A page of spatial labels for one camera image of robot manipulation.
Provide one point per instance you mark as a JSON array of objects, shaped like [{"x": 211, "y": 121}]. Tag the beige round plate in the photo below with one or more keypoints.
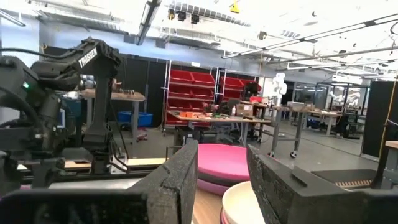
[{"x": 239, "y": 205}]

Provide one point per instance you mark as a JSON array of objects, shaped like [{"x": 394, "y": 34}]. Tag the blue storage bin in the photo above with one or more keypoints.
[{"x": 136, "y": 119}]

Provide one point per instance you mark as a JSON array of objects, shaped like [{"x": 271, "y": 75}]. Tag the salmon round plate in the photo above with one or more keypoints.
[{"x": 222, "y": 219}]

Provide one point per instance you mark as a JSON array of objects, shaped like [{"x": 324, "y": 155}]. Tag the black partition panel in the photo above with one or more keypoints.
[{"x": 376, "y": 118}]

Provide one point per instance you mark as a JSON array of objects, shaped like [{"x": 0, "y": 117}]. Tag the pink round plate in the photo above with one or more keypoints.
[{"x": 220, "y": 161}]

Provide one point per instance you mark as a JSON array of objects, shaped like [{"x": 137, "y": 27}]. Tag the ceiling light strip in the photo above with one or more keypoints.
[
  {"x": 148, "y": 18},
  {"x": 311, "y": 37}
]

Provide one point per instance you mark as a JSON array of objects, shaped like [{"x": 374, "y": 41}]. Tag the cardboard box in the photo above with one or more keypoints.
[{"x": 244, "y": 109}]

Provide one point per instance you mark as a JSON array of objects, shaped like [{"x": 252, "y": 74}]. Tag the purple round plate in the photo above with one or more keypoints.
[{"x": 211, "y": 188}]

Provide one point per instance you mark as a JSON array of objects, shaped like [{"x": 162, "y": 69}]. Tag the white humanoid robot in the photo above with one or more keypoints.
[{"x": 279, "y": 87}]

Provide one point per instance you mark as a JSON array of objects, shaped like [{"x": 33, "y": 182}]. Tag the red bin rack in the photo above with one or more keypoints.
[
  {"x": 189, "y": 90},
  {"x": 233, "y": 85}
]

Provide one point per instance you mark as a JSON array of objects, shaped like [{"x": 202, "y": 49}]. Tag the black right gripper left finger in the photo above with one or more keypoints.
[{"x": 174, "y": 186}]

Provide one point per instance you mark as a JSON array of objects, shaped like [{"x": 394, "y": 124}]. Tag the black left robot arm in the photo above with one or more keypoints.
[{"x": 99, "y": 93}]

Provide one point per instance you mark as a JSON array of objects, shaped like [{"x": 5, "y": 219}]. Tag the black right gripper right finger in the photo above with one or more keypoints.
[{"x": 280, "y": 193}]

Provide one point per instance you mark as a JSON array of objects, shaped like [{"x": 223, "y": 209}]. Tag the wooden workbench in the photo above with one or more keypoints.
[
  {"x": 298, "y": 110},
  {"x": 214, "y": 119},
  {"x": 124, "y": 96}
]

